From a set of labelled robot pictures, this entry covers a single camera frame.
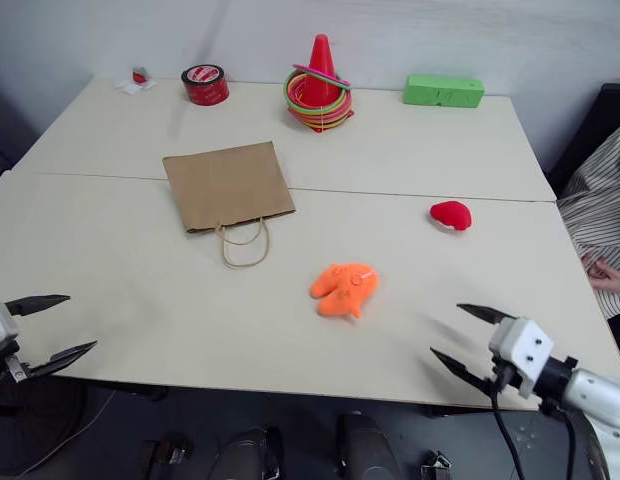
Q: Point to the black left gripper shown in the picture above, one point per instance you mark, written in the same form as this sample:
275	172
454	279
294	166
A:
5	367

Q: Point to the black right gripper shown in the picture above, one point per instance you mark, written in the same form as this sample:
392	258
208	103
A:
502	378

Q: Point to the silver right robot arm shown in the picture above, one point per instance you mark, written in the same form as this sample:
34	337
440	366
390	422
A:
595	392

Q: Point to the brown paper bag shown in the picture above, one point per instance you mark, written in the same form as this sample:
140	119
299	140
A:
229	187

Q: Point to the person's bare hand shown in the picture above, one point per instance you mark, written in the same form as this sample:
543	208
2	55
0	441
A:
607	277

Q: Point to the dark robot body panel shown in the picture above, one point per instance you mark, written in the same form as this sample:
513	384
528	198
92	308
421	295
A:
532	440

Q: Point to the small red plush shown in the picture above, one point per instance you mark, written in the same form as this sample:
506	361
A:
452	215

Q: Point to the orange plush toy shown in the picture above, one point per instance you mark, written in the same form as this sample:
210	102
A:
342	292

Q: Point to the person in striped shirt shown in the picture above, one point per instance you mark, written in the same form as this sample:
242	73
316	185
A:
597	200

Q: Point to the black chair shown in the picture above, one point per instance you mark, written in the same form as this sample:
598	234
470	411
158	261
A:
590	130

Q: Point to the green foam block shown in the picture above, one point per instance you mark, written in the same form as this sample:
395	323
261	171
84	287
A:
442	91

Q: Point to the stack of coloured toss rings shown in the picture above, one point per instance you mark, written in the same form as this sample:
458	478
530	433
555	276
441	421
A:
335	114

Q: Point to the small red white packet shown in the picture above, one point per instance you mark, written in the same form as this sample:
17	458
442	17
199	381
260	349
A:
139	75

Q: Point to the red tape roll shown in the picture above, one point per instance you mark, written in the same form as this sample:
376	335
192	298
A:
205	86

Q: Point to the red plastic cone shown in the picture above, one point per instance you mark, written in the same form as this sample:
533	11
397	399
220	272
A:
320	70

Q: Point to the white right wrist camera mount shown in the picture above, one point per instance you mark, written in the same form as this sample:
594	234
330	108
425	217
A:
522	342

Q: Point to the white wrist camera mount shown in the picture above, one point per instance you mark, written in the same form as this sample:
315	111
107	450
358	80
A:
1	325
522	342

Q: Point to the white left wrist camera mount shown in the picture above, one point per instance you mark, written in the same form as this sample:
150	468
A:
1	325

